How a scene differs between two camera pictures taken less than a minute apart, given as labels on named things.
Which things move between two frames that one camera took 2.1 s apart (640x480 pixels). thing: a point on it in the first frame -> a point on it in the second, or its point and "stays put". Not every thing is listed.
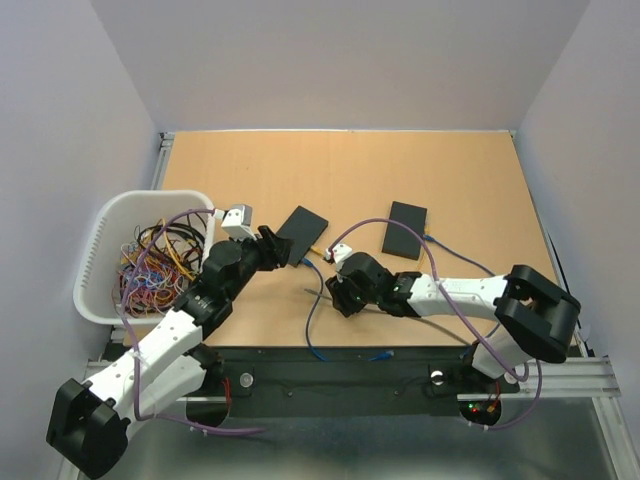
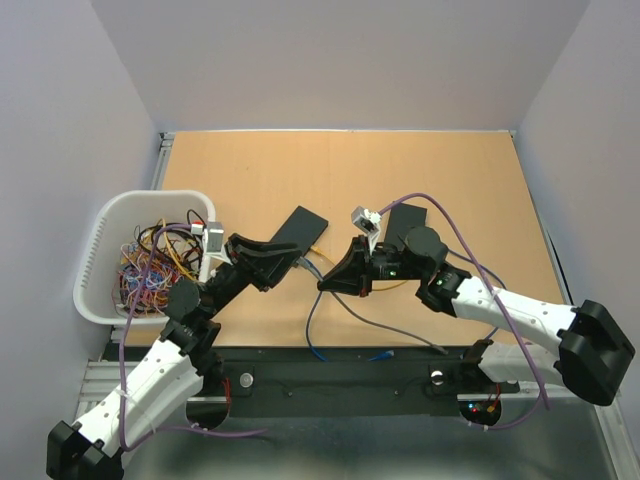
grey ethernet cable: (418, 317) -> (303, 262)
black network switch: (304, 228) stays put
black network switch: (401, 241) stays put
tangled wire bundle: (162, 259) stays put
